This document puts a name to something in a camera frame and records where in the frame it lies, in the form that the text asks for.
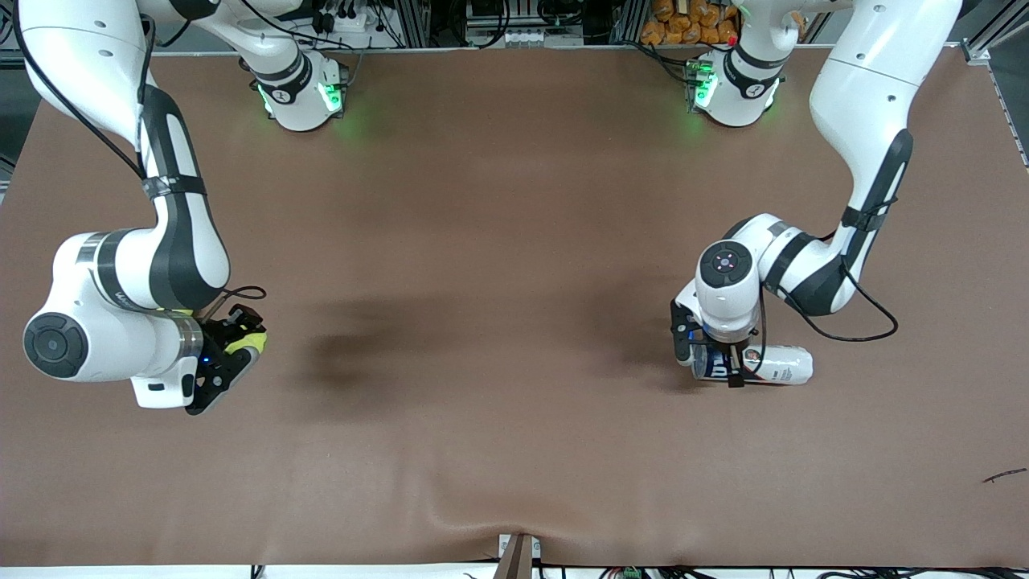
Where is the bag of orange items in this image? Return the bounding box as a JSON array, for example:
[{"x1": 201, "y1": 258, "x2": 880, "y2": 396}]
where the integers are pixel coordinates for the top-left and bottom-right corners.
[{"x1": 641, "y1": 0, "x2": 740, "y2": 45}]

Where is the aluminium frame post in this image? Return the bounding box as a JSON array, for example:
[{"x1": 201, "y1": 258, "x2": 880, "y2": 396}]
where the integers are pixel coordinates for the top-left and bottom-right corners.
[
  {"x1": 611, "y1": 0, "x2": 644, "y2": 45},
  {"x1": 386, "y1": 0, "x2": 435, "y2": 49}
]

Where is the electronics box with connectors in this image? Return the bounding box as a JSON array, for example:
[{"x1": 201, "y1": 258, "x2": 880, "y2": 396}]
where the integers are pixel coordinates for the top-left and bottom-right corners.
[{"x1": 465, "y1": 0, "x2": 586, "y2": 47}]

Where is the aluminium frame corner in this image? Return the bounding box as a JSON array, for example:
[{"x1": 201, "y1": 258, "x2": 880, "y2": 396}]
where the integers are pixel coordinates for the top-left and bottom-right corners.
[{"x1": 961, "y1": 0, "x2": 1029, "y2": 65}]

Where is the brown table cover sheet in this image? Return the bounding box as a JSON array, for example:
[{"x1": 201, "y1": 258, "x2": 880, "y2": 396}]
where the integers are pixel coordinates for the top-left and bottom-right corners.
[{"x1": 0, "y1": 44, "x2": 1029, "y2": 568}]

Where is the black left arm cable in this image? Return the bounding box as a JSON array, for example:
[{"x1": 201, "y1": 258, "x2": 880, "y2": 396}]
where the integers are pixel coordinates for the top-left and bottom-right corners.
[{"x1": 756, "y1": 201, "x2": 900, "y2": 343}]

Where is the white power strip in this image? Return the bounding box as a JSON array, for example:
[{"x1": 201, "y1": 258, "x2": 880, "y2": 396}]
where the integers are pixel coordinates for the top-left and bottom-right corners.
[{"x1": 310, "y1": 0, "x2": 367, "y2": 35}]

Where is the white blue tennis ball can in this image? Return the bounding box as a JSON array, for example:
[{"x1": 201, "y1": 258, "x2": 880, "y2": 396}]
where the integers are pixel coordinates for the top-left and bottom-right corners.
[{"x1": 691, "y1": 344, "x2": 814, "y2": 387}]

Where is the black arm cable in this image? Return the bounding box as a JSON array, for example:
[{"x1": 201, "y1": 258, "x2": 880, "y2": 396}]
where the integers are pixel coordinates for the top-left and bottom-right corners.
[
  {"x1": 756, "y1": 201, "x2": 900, "y2": 343},
  {"x1": 12, "y1": 0, "x2": 268, "y2": 305}
]

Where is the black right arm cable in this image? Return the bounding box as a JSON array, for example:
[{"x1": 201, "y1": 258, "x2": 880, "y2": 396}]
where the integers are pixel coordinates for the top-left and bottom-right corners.
[{"x1": 12, "y1": 0, "x2": 268, "y2": 305}]

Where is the brown post with white bracket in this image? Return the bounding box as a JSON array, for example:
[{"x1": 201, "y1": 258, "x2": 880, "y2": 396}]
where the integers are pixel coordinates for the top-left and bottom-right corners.
[{"x1": 494, "y1": 532, "x2": 542, "y2": 579}]

